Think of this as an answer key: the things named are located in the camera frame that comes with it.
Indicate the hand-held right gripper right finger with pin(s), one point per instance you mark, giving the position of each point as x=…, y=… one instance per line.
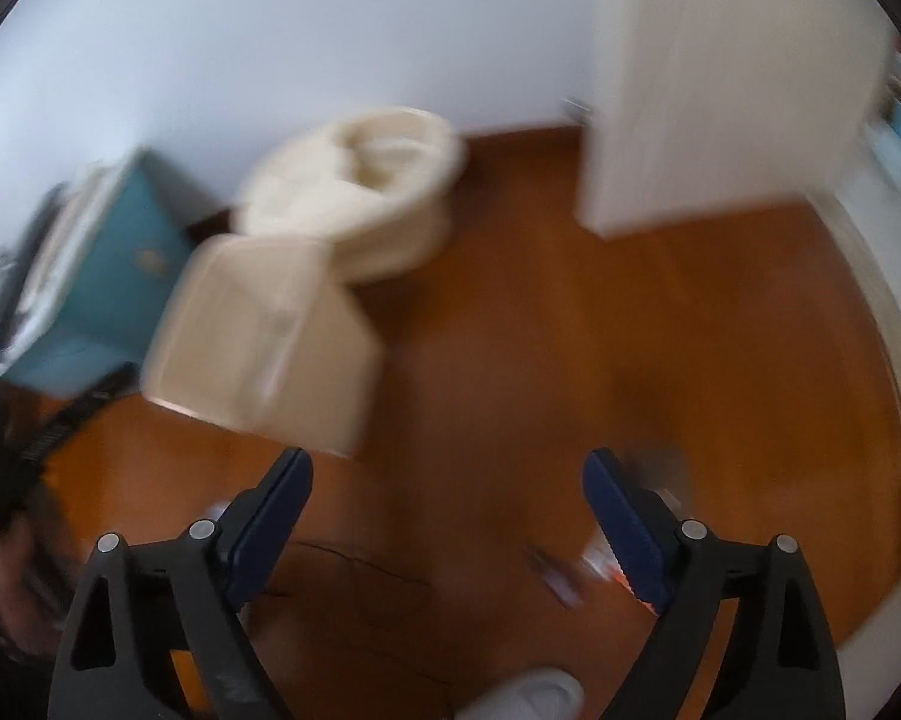
x=630, y=532

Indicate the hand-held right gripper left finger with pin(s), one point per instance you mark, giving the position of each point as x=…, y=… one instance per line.
x=266, y=521

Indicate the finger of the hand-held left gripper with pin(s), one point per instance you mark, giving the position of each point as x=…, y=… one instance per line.
x=75, y=412

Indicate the beige square waste bin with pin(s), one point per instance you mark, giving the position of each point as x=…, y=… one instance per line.
x=262, y=330

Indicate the person's left hand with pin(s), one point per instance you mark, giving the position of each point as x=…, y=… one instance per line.
x=19, y=592

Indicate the clear packet red edge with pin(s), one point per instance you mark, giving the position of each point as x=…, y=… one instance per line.
x=602, y=561

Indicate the metal key clip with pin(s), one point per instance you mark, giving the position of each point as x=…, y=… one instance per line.
x=557, y=577

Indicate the teal storage box white lid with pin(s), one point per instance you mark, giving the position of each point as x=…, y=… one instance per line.
x=112, y=270

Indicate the white folded cloth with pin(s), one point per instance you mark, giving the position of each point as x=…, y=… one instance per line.
x=75, y=225

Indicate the grey right slipper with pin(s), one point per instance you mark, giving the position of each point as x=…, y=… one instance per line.
x=525, y=694

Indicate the beige round bucket with lid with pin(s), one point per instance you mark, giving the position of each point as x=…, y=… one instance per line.
x=360, y=180

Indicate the metal door stop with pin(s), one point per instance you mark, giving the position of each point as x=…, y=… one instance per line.
x=578, y=109

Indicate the cream wooden door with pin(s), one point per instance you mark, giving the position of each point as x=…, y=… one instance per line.
x=720, y=82

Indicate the cream door frame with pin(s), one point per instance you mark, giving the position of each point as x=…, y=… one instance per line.
x=889, y=315

